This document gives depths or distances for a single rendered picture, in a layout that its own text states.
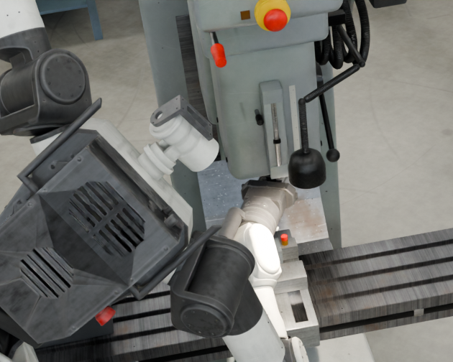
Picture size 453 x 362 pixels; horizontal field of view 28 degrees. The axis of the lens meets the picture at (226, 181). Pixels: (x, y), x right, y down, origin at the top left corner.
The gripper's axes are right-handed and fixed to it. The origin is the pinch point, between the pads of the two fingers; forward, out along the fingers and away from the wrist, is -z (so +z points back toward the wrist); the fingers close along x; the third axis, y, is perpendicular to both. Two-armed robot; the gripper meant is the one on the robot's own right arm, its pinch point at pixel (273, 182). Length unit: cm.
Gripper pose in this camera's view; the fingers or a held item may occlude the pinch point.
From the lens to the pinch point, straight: 202.7
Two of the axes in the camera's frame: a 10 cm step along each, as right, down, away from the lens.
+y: 1.1, 8.1, 5.8
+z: -2.9, 5.8, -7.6
